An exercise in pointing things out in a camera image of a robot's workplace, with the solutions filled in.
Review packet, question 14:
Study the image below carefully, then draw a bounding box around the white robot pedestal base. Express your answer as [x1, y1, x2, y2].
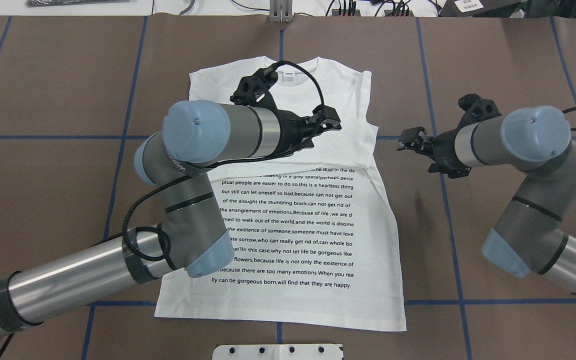
[212, 343, 345, 360]

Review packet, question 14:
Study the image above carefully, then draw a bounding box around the aluminium frame post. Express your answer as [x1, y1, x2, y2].
[269, 0, 294, 24]

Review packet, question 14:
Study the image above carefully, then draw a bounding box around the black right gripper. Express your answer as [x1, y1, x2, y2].
[397, 127, 471, 179]

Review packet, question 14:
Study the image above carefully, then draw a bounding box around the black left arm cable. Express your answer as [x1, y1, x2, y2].
[122, 60, 325, 262]

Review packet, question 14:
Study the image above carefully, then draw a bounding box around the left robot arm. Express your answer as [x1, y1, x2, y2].
[0, 100, 341, 341]

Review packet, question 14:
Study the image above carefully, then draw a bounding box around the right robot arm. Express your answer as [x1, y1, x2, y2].
[398, 98, 576, 297]

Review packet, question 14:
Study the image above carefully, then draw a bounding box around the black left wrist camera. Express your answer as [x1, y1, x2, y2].
[230, 67, 278, 112]

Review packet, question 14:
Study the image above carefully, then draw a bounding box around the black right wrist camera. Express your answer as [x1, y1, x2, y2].
[457, 93, 502, 129]

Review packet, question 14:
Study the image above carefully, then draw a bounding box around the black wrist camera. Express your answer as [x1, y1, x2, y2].
[457, 93, 502, 129]
[230, 67, 278, 112]

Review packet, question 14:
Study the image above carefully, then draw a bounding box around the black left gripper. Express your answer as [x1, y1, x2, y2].
[280, 106, 342, 155]

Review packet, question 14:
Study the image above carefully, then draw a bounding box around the white long-sleeve printed shirt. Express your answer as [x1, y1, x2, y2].
[154, 57, 407, 332]

